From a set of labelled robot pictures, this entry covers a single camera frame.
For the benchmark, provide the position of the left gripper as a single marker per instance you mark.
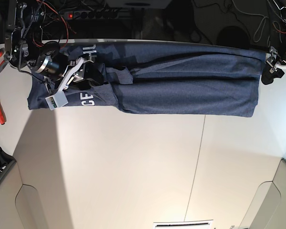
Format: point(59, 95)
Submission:
point(275, 64)

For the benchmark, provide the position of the grey side panel right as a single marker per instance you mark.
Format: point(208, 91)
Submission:
point(268, 207)

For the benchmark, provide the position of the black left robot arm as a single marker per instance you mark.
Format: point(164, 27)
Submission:
point(278, 8)

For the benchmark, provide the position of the black power strip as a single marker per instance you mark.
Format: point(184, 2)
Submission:
point(90, 15)

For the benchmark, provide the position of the blue grey t-shirt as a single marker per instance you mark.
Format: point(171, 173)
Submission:
point(173, 78)

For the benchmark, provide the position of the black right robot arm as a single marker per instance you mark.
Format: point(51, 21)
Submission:
point(53, 71)

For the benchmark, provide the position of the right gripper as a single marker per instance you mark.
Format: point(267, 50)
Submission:
point(80, 77)

